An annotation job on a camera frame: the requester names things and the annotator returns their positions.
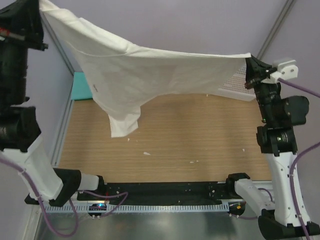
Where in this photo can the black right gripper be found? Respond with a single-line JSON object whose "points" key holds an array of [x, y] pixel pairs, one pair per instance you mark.
{"points": [[257, 70]]}

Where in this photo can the right base electronics board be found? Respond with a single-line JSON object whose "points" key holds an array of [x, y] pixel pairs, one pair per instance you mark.
{"points": [[236, 208]]}

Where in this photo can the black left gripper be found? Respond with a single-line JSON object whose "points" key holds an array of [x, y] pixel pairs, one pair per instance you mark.
{"points": [[21, 22]]}

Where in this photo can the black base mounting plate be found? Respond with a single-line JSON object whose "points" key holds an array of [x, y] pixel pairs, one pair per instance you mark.
{"points": [[168, 193]]}

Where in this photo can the folded teal t-shirt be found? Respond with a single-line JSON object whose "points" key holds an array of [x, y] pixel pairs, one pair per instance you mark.
{"points": [[80, 88]]}

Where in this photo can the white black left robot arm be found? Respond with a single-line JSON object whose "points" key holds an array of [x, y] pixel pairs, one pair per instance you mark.
{"points": [[21, 142]]}

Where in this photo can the white slotted cable duct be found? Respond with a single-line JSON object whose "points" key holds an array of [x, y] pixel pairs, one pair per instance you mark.
{"points": [[84, 208]]}

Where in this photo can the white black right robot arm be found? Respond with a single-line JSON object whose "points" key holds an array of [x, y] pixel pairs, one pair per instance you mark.
{"points": [[286, 216]]}

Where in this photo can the left base electronics board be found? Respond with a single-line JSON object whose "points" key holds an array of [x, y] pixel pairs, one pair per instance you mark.
{"points": [[97, 209]]}

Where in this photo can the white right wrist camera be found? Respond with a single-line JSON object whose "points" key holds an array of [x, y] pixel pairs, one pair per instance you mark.
{"points": [[285, 69]]}

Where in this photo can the white perforated plastic basket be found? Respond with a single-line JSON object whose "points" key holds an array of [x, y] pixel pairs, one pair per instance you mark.
{"points": [[234, 88]]}

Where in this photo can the white printed t-shirt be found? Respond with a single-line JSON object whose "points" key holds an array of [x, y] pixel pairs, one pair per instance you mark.
{"points": [[123, 76]]}

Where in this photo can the base electronics board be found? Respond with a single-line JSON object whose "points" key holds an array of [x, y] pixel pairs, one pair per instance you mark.
{"points": [[97, 209], [236, 208]]}

